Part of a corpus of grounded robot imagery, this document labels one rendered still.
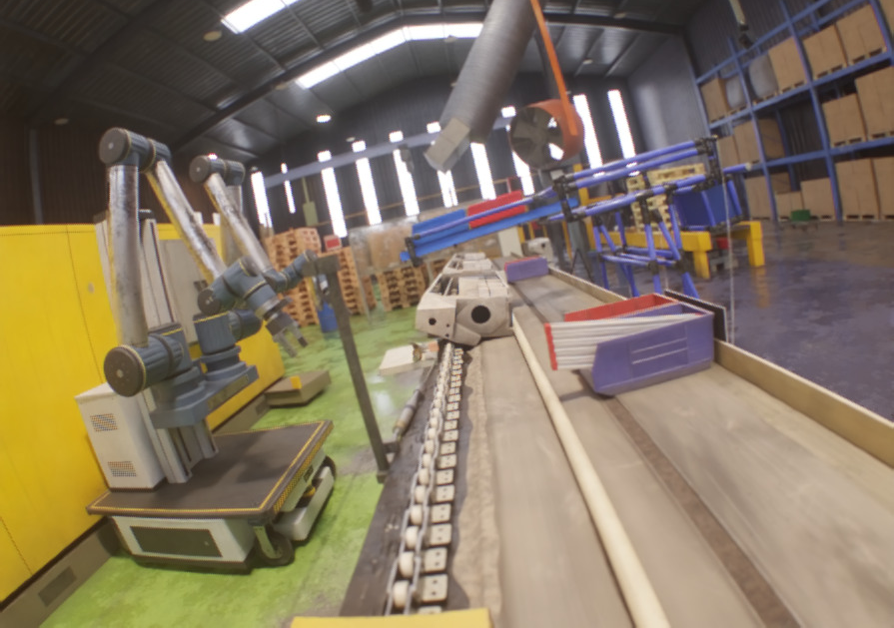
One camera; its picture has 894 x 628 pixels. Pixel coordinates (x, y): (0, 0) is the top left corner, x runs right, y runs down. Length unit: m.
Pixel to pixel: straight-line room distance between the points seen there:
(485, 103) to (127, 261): 8.11
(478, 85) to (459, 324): 7.70
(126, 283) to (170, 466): 1.04
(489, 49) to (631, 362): 8.80
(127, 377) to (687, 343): 1.83
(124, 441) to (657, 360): 2.29
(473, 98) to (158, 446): 8.19
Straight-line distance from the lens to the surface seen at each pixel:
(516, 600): 0.62
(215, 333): 2.42
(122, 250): 1.85
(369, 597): 0.66
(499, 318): 1.89
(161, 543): 2.37
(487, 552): 0.70
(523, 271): 3.62
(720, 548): 0.67
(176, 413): 2.08
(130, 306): 1.86
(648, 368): 1.14
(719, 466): 0.82
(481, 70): 9.38
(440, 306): 1.82
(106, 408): 2.46
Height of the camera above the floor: 1.20
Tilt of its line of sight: 7 degrees down
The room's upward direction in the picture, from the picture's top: 13 degrees counter-clockwise
